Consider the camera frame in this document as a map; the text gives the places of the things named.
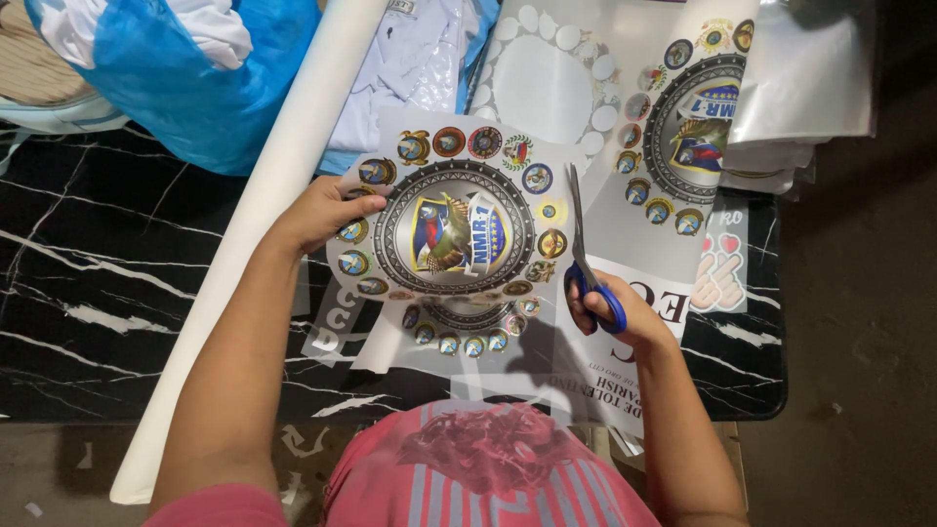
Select long white paper roll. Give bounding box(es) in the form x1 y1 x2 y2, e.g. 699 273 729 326
110 0 391 506

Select blue-handled scissors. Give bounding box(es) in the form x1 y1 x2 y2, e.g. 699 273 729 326
564 163 628 335

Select white shirt in clear bag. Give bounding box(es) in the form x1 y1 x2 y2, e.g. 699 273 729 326
318 0 502 175

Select person's left hand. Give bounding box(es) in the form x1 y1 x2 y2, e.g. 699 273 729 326
281 176 388 256

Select person's pink printed shirt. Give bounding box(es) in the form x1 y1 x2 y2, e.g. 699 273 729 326
143 400 661 527

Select large emblem print film sheet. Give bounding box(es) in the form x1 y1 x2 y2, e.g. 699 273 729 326
468 0 762 286

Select person's right hand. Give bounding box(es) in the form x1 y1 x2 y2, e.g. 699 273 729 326
566 268 679 351

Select stack of clear film sheets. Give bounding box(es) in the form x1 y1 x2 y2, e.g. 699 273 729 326
721 0 878 196

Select round emblem transfer film sheet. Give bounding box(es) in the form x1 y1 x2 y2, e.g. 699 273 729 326
325 107 588 305

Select clear film strip with letters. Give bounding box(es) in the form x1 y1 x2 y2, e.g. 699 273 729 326
302 280 367 361

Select emblem film sheet with small badges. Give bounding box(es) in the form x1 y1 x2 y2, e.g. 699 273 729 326
351 293 579 382

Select finger heart sticker sheet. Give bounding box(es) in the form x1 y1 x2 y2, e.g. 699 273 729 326
690 192 751 316

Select white lettered print sheet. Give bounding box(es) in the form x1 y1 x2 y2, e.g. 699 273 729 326
550 253 693 439

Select blue plastic bag with clothes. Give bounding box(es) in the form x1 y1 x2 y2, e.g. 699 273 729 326
24 0 323 177

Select woven tan seat cushion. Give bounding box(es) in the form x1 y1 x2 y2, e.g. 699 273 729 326
0 0 131 136

